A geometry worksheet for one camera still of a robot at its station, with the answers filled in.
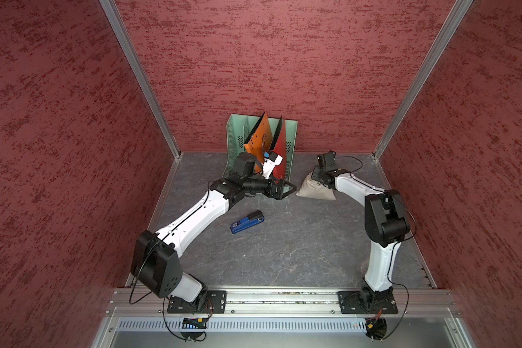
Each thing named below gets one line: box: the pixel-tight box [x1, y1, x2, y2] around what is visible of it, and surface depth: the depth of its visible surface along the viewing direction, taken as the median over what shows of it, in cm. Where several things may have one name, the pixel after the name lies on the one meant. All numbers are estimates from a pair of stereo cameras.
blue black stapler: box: [230, 210, 265, 235], surface depth 94 cm
